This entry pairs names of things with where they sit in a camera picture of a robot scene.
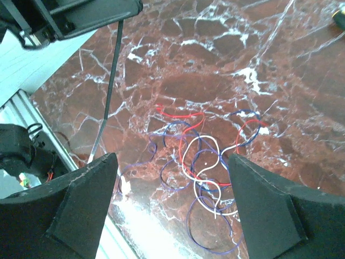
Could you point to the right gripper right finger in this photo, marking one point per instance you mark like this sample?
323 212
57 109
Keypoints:
283 219

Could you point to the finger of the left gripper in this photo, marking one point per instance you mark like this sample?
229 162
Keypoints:
69 19

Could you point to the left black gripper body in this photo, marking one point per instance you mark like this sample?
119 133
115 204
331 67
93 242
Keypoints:
26 21

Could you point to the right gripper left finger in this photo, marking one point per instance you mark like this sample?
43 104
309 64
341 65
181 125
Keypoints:
63 218

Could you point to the black zip tie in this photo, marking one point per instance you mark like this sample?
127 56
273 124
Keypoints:
109 90

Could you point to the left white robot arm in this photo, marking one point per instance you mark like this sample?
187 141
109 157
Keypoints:
19 153

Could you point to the small circuit board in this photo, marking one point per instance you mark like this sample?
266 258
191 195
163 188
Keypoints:
24 181

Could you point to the black yellow screwdriver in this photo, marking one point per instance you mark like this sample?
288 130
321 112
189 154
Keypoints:
339 18

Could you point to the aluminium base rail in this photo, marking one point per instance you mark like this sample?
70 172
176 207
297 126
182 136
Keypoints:
20 110

